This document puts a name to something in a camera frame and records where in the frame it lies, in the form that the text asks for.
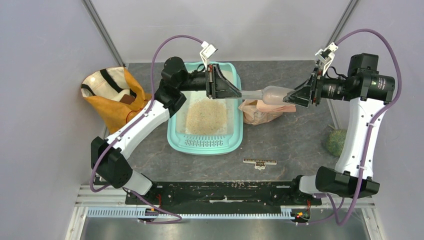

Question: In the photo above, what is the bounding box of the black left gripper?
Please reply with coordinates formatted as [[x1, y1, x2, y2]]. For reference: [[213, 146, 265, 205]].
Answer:
[[177, 64, 241, 100]]

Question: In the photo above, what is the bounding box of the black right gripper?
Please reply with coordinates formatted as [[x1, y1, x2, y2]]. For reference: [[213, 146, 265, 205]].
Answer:
[[283, 66, 350, 108]]

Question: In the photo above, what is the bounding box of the pink cat litter bag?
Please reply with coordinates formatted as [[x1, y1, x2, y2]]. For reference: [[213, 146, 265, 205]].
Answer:
[[238, 99, 296, 126]]

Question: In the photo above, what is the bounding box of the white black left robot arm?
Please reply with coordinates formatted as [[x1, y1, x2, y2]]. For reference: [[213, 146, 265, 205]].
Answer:
[[91, 56, 243, 204]]

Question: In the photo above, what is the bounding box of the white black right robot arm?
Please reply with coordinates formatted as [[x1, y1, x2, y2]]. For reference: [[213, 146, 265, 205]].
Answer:
[[283, 53, 396, 205]]

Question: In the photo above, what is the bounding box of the tan litter pile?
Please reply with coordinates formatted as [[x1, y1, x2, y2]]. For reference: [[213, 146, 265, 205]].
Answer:
[[185, 99, 227, 135]]

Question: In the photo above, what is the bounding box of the teal plastic litter box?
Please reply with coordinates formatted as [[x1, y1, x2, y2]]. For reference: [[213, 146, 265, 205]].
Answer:
[[166, 61, 244, 156]]

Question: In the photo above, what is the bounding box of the green netted melon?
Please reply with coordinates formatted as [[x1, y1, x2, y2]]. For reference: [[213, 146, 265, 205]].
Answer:
[[324, 125, 347, 157]]

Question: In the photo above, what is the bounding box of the orange Trader Joe's bag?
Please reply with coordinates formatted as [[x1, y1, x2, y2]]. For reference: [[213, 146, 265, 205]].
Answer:
[[80, 66, 152, 134]]

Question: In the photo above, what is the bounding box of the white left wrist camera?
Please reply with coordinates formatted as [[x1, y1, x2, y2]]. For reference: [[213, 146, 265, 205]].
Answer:
[[199, 41, 218, 68]]

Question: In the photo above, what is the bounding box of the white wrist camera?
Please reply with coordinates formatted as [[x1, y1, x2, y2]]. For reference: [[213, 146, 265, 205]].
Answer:
[[199, 41, 218, 68], [315, 42, 339, 76]]

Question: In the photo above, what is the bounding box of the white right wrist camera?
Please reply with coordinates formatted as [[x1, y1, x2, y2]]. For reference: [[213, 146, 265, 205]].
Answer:
[[315, 42, 339, 76]]

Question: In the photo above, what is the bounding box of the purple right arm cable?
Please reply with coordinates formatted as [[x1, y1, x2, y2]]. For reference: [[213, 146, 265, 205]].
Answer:
[[291, 28, 403, 227]]

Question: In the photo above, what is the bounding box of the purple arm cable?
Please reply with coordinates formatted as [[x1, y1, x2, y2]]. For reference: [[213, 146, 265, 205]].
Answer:
[[291, 28, 403, 227], [89, 35, 205, 225]]

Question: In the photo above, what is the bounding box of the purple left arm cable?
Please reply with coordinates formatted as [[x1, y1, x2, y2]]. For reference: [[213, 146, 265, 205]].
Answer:
[[89, 35, 205, 225]]

